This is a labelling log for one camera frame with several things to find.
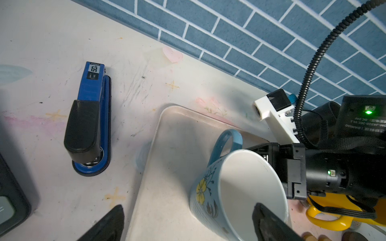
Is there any black corrugated cable conduit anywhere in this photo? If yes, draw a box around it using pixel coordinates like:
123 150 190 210
293 0 386 150

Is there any yellow mug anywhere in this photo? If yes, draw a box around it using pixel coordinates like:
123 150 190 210
306 193 386 231

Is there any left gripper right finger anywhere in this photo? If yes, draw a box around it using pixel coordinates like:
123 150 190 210
252 203 302 241

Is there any black calculator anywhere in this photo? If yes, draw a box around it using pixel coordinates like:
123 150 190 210
1 157 31 236

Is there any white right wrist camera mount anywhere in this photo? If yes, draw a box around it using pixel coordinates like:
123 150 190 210
253 88 300 145

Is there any brown paw print coaster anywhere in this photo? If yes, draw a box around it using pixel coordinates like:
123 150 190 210
301 232 332 241

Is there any beige serving tray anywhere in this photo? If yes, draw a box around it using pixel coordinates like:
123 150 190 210
125 104 272 241

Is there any blue stapler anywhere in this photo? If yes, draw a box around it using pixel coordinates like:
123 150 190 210
64 61 112 177

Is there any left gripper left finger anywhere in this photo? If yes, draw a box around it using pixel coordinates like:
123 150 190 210
78 204 125 241

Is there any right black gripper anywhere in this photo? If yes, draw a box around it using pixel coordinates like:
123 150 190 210
251 95 386 200

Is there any dark brown wooden coaster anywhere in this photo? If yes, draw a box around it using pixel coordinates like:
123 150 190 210
341 232 368 241

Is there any light blue floral mug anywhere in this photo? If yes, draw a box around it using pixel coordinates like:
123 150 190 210
189 129 289 241

